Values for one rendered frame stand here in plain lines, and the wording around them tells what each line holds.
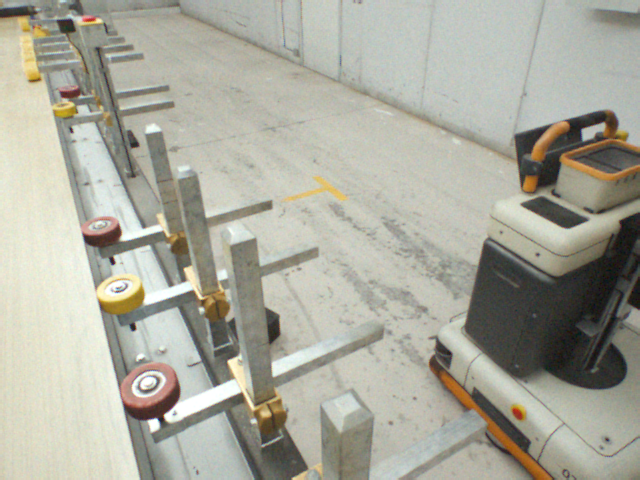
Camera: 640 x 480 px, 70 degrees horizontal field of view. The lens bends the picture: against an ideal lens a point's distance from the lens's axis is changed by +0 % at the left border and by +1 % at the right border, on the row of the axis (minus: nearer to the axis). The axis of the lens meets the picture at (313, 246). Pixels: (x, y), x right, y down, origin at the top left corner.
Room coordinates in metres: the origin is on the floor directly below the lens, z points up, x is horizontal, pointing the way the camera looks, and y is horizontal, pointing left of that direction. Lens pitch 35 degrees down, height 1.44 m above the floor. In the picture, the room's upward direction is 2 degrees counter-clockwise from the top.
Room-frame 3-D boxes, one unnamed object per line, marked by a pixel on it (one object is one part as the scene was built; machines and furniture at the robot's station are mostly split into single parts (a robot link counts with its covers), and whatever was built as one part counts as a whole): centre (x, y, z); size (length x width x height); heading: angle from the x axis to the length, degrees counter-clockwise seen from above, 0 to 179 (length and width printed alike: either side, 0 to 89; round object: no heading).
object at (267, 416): (0.49, 0.10, 0.81); 0.14 x 0.06 x 0.05; 28
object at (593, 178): (1.10, -0.79, 0.87); 0.23 x 0.15 x 0.11; 117
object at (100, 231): (0.87, 0.48, 0.85); 0.08 x 0.08 x 0.11
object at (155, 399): (0.43, 0.24, 0.85); 0.08 x 0.08 x 0.11
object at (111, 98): (1.56, 0.67, 0.93); 0.05 x 0.05 x 0.45; 28
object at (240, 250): (0.47, 0.09, 0.90); 0.04 x 0.04 x 0.48; 28
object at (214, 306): (0.71, 0.22, 0.84); 0.14 x 0.06 x 0.05; 28
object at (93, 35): (1.56, 0.67, 1.18); 0.07 x 0.07 x 0.08; 28
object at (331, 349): (0.52, 0.07, 0.80); 0.43 x 0.03 x 0.04; 118
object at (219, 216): (0.96, 0.30, 0.84); 0.43 x 0.03 x 0.04; 118
